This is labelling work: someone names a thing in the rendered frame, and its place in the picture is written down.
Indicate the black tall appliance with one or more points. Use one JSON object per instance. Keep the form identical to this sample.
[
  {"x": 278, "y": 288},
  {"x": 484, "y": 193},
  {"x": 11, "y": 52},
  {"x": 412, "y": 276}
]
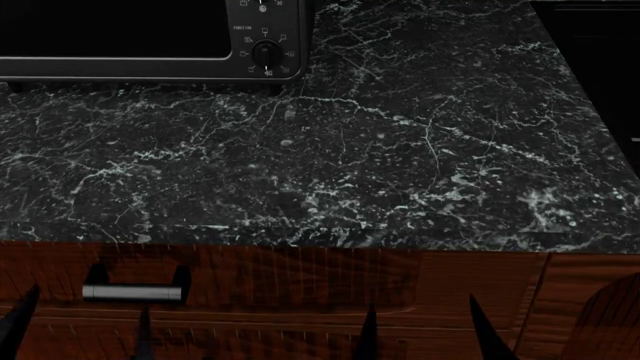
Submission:
[{"x": 595, "y": 45}]

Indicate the black toaster oven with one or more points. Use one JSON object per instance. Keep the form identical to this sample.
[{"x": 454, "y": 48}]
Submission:
[{"x": 160, "y": 69}]

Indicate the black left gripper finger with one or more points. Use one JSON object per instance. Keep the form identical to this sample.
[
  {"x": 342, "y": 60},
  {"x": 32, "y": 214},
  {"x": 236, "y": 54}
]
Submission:
[
  {"x": 17, "y": 326},
  {"x": 144, "y": 341}
]

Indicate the black oven foot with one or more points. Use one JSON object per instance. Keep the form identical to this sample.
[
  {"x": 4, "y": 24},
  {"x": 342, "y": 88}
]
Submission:
[
  {"x": 15, "y": 87},
  {"x": 274, "y": 90}
]

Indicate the black function knob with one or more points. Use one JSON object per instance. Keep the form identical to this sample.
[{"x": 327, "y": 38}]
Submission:
[{"x": 266, "y": 53}]

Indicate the brown wooden drawer front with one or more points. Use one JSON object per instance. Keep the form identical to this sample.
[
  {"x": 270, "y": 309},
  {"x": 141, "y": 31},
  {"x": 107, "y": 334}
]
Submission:
[{"x": 280, "y": 277}]

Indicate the wooden cabinet drawer front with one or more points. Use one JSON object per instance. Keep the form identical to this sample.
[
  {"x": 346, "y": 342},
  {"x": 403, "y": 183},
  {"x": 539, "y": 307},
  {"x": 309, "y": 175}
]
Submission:
[{"x": 560, "y": 300}]

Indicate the dark glass oven door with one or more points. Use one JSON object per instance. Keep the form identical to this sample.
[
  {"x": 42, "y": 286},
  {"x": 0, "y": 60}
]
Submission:
[{"x": 115, "y": 26}]

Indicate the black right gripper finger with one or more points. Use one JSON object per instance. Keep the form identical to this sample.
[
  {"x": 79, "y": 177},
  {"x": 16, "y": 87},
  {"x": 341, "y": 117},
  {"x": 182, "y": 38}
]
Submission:
[
  {"x": 492, "y": 341},
  {"x": 367, "y": 341}
]

